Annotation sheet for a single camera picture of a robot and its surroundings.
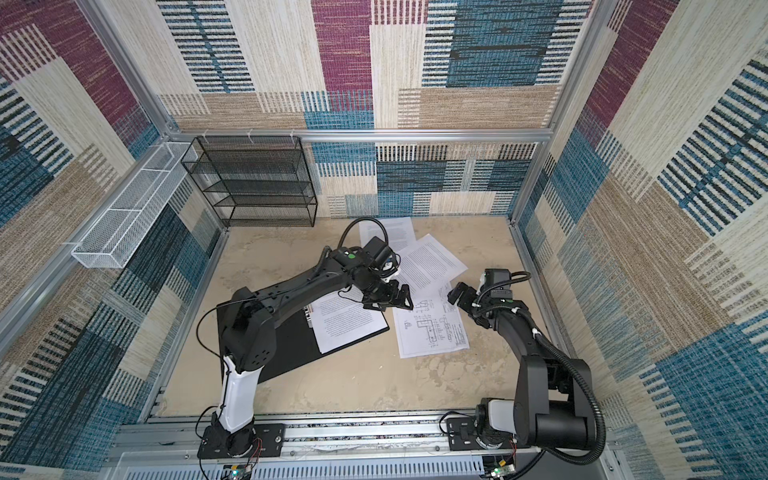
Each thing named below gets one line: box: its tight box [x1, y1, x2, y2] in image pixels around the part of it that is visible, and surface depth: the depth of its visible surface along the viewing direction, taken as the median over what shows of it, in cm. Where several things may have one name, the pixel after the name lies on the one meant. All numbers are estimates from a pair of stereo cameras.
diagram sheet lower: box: [392, 282, 470, 359], surface depth 93 cm
